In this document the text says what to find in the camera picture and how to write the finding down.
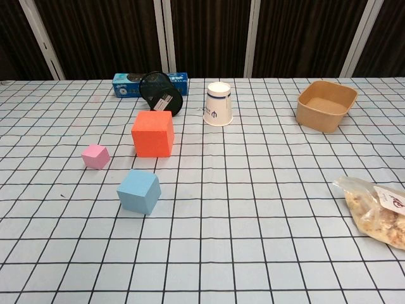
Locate blue cookie box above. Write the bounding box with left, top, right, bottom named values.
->
left=112, top=72, right=190, bottom=99

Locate white paper cup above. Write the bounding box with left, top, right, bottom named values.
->
left=202, top=81, right=234, bottom=127

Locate brown paper bowl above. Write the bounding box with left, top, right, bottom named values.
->
left=296, top=80, right=359, bottom=134

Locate clear snack bag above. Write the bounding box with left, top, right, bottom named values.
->
left=332, top=176, right=405, bottom=250

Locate black white-framed folding screen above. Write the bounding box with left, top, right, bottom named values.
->
left=0, top=0, right=405, bottom=81

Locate black mesh pen holder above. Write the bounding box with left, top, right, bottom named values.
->
left=139, top=71, right=184, bottom=117

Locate blue block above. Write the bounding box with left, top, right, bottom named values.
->
left=116, top=169, right=161, bottom=216

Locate checkered light blue tablecloth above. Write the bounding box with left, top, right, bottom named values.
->
left=0, top=77, right=405, bottom=304

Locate small pink foam block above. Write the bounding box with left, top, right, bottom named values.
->
left=81, top=144, right=111, bottom=170

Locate large orange foam block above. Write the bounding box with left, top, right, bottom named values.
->
left=131, top=110, right=175, bottom=158

